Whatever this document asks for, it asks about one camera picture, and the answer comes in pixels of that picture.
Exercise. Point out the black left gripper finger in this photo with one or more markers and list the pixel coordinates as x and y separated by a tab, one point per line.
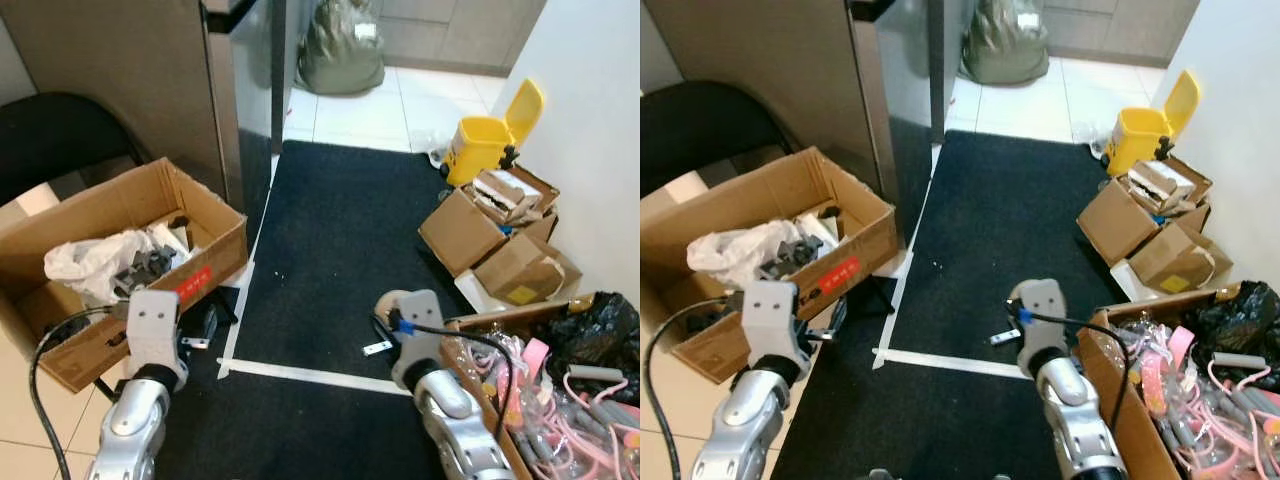
832	315
210	318

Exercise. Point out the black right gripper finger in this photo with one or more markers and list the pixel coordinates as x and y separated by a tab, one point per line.
377	348
1002	338

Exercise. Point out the cardboard box of rubbish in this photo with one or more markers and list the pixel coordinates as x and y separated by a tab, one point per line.
475	352
1110	400

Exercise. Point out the yellow rubbish bin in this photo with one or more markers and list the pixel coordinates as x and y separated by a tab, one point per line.
1135	140
480	150

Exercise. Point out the black rubbish bag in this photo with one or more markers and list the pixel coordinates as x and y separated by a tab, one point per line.
600	330
1235	320

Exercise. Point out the green rubbish bag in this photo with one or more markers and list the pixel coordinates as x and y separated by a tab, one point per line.
340	50
1005	45

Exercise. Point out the long white floor tape strip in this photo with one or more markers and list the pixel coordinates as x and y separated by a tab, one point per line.
885	335
232	340

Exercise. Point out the black plastic parts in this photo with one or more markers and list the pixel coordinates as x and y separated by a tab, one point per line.
145	270
790	262

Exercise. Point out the dark floor mat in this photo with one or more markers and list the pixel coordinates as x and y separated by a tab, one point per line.
1000	230
340	250

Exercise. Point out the small black plastic part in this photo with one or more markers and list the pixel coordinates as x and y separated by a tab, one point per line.
828	213
178	220

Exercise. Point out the white plastic bag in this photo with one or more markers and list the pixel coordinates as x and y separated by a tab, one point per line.
730	250
85	262

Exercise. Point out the open cardboard box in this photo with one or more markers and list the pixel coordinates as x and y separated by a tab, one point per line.
1115	225
460	235

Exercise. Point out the cardboard box with red label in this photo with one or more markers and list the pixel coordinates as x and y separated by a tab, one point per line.
100	205
760	195

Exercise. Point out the cardboard box with yellow label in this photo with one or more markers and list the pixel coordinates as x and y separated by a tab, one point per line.
520	270
1170	260

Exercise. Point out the white packaging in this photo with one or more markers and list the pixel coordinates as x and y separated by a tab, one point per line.
505	195
1160	185

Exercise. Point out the crumpled clear plastic bag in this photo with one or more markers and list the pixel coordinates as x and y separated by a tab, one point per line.
440	150
1098	145

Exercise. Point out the grey plastic bar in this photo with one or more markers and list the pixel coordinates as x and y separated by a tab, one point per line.
1238	360
595	372

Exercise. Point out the black folding chair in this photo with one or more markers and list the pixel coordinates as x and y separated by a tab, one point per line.
60	140
700	130

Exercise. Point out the stainless steel cabinet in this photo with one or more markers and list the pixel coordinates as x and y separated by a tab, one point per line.
120	60
760	60

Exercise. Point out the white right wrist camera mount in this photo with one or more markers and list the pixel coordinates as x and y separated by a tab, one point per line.
1045	310
420	320

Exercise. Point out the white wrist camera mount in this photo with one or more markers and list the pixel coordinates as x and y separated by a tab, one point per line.
152	320
770	310
420	320
1045	310

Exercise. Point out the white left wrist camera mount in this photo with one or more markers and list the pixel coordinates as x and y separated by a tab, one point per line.
770	310
152	320

